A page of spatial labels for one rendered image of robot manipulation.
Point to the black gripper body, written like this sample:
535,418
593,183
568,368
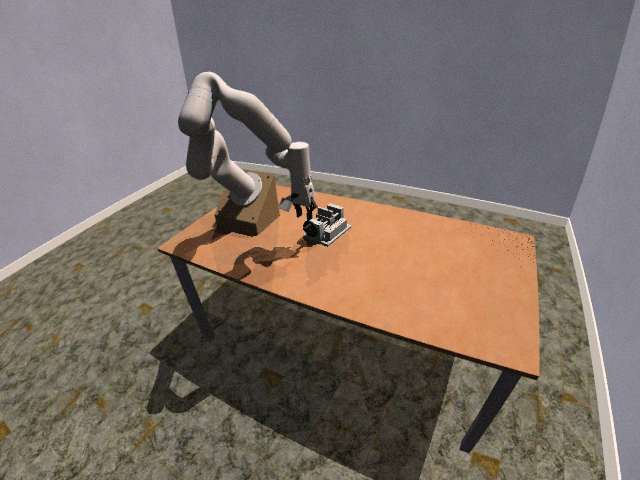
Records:
305,193

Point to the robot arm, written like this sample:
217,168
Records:
193,121

